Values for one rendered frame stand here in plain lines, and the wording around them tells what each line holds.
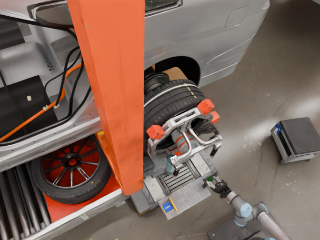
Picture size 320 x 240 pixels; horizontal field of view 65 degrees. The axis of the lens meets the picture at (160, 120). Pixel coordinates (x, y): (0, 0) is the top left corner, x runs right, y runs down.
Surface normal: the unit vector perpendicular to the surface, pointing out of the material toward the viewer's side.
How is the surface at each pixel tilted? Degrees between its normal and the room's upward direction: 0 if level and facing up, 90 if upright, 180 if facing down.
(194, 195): 0
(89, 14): 90
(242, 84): 0
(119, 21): 90
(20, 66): 50
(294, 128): 0
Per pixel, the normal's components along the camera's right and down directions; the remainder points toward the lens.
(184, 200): 0.06, -0.51
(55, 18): 0.47, 0.37
